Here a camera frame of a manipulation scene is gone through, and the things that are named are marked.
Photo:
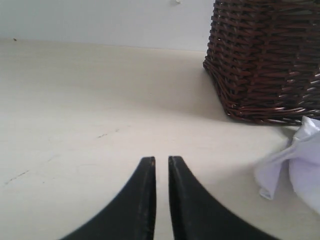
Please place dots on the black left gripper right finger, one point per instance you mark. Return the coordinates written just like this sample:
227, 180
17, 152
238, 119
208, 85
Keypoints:
197, 215

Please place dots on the dark brown wicker basket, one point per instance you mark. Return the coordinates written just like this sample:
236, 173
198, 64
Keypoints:
264, 59

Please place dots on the white t-shirt with red logo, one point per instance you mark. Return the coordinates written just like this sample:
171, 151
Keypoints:
303, 157

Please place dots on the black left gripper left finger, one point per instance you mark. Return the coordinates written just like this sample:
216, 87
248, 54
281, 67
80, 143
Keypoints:
131, 215

